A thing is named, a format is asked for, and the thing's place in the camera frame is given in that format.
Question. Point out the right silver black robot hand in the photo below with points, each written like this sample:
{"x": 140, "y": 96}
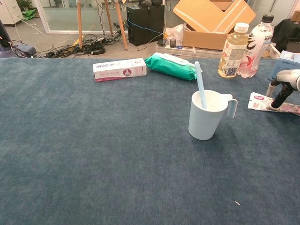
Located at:
{"x": 290, "y": 78}

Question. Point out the floral toothpaste tube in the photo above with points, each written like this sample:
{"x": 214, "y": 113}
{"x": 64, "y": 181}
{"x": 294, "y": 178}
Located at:
{"x": 259, "y": 104}

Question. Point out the light blue toothbrush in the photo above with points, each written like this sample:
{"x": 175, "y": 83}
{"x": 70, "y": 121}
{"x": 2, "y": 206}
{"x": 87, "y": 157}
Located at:
{"x": 200, "y": 82}

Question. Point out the blue cardboard box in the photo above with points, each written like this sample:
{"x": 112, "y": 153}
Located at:
{"x": 286, "y": 62}

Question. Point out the large brown cardboard box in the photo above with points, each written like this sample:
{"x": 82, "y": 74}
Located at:
{"x": 206, "y": 39}

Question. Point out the black mesh pen cup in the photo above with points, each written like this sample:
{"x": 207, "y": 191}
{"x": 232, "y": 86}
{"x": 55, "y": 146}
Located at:
{"x": 173, "y": 43}

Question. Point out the white pink toothpaste carton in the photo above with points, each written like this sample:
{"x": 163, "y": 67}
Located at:
{"x": 117, "y": 70}

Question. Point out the black cloth cover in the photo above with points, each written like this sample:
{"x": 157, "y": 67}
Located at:
{"x": 287, "y": 32}

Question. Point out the pink drink bottle black cap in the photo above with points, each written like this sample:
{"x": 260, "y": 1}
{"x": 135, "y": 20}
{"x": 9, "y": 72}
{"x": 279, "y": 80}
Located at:
{"x": 256, "y": 47}

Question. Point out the yellow drink bottle white cap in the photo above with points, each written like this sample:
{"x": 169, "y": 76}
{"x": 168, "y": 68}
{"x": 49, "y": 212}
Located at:
{"x": 232, "y": 54}

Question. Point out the green wet wipes pack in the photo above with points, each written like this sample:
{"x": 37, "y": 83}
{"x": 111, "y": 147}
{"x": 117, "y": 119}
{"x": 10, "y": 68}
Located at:
{"x": 168, "y": 66}

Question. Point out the white plastic bag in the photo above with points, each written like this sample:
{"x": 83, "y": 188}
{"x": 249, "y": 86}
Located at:
{"x": 174, "y": 32}

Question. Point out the black computer tower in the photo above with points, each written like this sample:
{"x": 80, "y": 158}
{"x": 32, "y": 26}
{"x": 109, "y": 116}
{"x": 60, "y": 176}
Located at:
{"x": 145, "y": 25}

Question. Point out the wooden stand leg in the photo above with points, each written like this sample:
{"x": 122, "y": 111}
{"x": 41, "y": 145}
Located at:
{"x": 121, "y": 25}
{"x": 80, "y": 23}
{"x": 108, "y": 16}

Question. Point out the blue felt table mat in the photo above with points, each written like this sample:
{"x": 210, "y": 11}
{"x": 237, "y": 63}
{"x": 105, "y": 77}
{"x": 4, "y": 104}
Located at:
{"x": 93, "y": 140}

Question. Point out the green bag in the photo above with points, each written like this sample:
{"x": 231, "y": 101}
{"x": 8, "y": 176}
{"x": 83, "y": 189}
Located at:
{"x": 29, "y": 14}

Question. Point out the dark blue machine base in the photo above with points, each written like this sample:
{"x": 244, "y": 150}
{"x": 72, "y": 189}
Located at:
{"x": 14, "y": 50}

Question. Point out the white cabinet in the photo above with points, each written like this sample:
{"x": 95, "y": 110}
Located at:
{"x": 10, "y": 11}

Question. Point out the aluminium rail stack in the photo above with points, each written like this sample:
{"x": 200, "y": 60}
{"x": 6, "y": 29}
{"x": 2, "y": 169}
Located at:
{"x": 187, "y": 52}

